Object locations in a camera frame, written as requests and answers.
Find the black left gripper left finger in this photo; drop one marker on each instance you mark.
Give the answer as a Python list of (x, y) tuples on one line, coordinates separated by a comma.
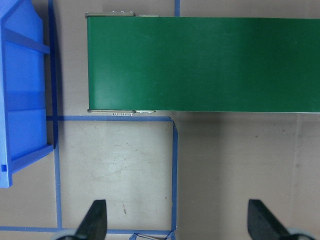
[(94, 224)]

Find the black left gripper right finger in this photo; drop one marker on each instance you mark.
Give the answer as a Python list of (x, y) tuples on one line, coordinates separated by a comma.
[(262, 224)]

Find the blue source bin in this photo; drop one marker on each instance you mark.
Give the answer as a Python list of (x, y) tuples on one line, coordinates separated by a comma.
[(23, 124)]

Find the green conveyor belt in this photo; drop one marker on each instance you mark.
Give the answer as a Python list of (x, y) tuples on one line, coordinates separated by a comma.
[(203, 64)]

